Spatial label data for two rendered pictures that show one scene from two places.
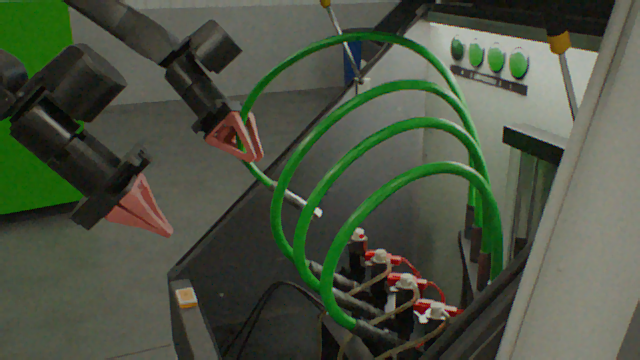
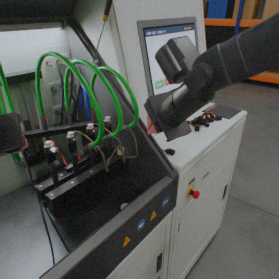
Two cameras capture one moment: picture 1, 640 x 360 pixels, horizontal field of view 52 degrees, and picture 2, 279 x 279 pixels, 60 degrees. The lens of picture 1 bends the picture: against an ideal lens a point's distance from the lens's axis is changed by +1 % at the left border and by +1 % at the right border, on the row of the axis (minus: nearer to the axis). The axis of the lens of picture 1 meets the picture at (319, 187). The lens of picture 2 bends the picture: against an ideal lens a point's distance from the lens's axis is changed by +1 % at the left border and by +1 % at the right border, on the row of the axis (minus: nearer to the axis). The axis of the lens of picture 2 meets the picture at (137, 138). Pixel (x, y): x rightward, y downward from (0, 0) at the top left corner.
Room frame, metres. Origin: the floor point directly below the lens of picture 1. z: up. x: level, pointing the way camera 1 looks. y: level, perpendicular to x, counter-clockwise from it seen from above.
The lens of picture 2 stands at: (0.98, 0.62, 1.50)
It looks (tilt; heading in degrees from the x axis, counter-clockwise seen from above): 29 degrees down; 241
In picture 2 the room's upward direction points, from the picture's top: straight up
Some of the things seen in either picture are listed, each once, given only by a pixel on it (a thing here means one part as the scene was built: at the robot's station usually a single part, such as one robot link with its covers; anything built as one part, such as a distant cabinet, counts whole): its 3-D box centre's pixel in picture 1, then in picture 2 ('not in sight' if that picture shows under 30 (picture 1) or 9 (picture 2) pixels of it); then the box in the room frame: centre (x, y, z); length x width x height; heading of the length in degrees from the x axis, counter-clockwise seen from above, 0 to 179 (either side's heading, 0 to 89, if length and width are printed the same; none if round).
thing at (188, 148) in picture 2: not in sight; (199, 129); (0.20, -0.16, 0.97); 0.70 x 0.22 x 0.03; 20
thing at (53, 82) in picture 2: not in sight; (62, 86); (0.77, -0.39, 1.20); 0.13 x 0.03 x 0.31; 20
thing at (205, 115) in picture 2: not in sight; (203, 119); (0.17, -0.18, 1.01); 0.23 x 0.11 x 0.06; 20
